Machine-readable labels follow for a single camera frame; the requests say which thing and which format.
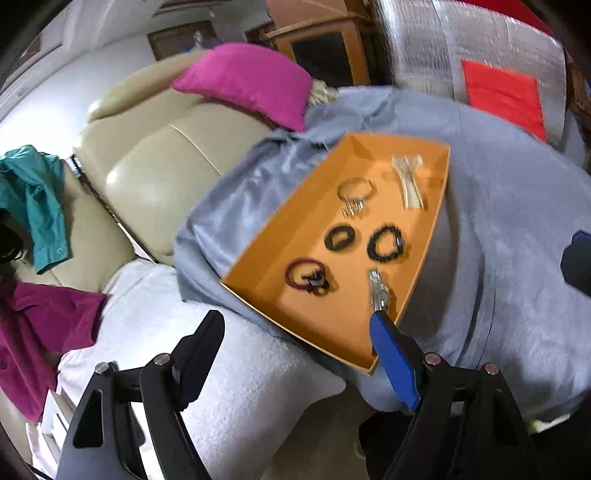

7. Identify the white towel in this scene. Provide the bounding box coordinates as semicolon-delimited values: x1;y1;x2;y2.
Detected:
28;263;347;480

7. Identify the silver foil mat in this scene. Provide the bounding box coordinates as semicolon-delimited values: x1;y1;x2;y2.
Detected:
374;0;568;148

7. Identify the black scrunchie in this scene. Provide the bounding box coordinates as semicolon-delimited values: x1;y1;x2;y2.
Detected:
368;226;407;261

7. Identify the grey blanket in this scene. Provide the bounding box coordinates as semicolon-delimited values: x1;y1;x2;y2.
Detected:
174;88;591;411

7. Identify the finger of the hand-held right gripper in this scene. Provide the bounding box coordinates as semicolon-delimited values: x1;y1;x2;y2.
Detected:
560;230;591;296

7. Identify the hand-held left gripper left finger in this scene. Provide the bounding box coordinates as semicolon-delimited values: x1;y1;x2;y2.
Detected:
55;310;226;480

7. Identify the silver bangle bracelet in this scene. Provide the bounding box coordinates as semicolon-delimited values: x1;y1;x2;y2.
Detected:
337;178;376;217

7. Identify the magenta cloth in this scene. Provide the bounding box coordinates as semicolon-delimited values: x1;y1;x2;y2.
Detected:
0;281;109;423

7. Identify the dark red bangle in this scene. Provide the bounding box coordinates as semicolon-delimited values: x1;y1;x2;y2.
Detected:
286;258;324;291

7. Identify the magenta pillow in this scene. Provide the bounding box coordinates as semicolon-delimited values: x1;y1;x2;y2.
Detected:
171;44;314;132

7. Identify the silver hair clip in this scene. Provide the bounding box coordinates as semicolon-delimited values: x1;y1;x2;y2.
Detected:
367;269;392;315

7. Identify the small black hair clip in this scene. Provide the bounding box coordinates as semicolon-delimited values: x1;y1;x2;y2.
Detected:
305;272;331;295

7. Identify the cream knitted cloth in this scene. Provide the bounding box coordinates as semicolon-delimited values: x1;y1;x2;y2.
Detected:
307;79;340;109

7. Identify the teal shirt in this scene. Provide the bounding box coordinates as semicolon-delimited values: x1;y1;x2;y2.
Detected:
0;145;75;275

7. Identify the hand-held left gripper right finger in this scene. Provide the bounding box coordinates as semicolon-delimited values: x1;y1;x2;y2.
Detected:
368;310;539;480

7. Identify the wooden cabinet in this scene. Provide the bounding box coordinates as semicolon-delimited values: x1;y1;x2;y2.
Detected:
265;0;375;88

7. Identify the black hair tie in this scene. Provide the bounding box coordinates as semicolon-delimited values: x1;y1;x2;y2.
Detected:
324;224;356;252

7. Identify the beige leather sofa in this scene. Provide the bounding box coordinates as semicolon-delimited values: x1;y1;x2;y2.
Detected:
51;51;278;287

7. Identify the orange tray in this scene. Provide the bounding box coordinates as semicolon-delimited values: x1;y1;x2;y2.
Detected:
220;131;451;376

